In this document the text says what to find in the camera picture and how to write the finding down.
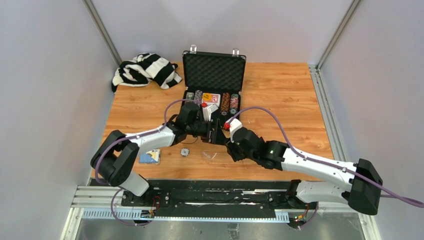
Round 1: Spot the black poker set case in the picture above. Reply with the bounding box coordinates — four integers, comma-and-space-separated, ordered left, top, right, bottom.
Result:
182, 50, 247, 126

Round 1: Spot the clear dealer button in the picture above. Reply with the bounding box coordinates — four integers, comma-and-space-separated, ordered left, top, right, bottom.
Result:
201, 150, 218, 161

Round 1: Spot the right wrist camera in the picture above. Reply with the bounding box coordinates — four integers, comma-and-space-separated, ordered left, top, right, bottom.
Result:
226, 118, 243, 143

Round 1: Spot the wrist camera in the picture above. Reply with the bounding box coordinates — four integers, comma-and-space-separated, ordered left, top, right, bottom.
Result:
201, 102, 219, 122
226, 118, 243, 143

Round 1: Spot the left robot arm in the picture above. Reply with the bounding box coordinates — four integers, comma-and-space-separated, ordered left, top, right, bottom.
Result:
90, 100, 219, 207

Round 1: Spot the grey white poker chip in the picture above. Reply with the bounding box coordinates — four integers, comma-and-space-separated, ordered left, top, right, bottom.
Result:
180, 148, 190, 157

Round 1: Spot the yellow big blind button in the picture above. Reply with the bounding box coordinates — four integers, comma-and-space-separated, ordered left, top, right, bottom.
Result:
202, 93, 213, 102

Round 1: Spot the black white striped cloth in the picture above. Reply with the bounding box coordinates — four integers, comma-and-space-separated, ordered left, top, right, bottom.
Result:
111, 52, 182, 93

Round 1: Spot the orange black chip row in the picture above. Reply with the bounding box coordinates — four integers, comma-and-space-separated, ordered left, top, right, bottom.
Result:
220, 92, 231, 116

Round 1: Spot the red green chip row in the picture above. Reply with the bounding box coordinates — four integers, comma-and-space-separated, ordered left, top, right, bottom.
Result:
229, 94, 239, 111

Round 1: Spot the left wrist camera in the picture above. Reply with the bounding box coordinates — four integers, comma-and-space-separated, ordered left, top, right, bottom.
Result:
201, 102, 219, 122

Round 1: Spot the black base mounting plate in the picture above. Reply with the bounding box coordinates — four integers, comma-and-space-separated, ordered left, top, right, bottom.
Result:
121, 179, 317, 219

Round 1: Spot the blue card deck box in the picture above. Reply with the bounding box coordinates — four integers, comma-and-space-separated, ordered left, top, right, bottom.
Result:
138, 149, 161, 165

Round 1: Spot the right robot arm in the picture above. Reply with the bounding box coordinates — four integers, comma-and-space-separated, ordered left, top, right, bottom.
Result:
224, 123, 383, 216

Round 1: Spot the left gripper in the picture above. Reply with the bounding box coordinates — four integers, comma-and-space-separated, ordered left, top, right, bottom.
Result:
186, 118, 226, 146

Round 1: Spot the red playing card deck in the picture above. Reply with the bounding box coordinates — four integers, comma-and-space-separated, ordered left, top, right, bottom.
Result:
201, 93, 221, 107

